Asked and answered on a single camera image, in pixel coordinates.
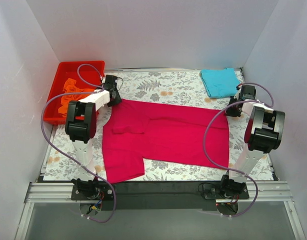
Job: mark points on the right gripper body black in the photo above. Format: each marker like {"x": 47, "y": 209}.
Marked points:
{"x": 232, "y": 110}

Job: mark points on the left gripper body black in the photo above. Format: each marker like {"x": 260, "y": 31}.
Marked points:
{"x": 116, "y": 99}

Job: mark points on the magenta t shirt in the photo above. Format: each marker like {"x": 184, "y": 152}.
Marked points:
{"x": 139, "y": 130}

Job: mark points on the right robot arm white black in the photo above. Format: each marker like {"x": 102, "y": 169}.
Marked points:
{"x": 263, "y": 134}

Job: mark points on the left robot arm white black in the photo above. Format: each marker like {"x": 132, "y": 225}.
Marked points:
{"x": 81, "y": 127}

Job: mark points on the red plastic bin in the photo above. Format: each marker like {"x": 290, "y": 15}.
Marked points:
{"x": 81, "y": 76}

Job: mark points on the folded cyan t shirt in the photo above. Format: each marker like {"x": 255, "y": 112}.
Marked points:
{"x": 219, "y": 83}

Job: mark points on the orange t shirt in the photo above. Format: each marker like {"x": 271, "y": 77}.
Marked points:
{"x": 68, "y": 95}

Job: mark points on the floral patterned table mat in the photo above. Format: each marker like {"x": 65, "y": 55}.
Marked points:
{"x": 178, "y": 88}

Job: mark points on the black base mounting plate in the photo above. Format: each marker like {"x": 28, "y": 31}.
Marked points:
{"x": 154, "y": 195}

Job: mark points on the aluminium frame rail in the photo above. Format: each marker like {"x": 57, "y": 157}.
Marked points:
{"x": 53, "y": 192}

